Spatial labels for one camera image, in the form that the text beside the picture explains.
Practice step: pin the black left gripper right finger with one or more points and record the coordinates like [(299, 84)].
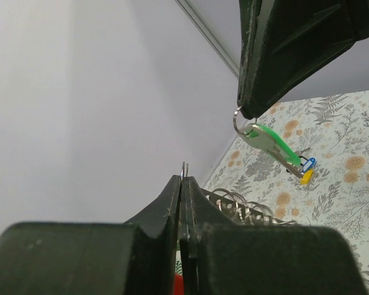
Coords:
[(220, 256)]

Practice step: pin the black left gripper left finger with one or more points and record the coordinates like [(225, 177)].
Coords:
[(135, 257)]

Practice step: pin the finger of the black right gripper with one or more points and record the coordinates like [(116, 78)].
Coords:
[(295, 39), (249, 15)]

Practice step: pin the silver keys bunch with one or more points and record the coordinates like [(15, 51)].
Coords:
[(243, 207)]

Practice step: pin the green key tag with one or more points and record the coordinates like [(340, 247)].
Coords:
[(263, 138)]

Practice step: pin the red handled carabiner keyring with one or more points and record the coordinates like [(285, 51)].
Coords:
[(178, 288)]

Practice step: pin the yellow key tag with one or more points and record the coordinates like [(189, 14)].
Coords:
[(306, 178)]

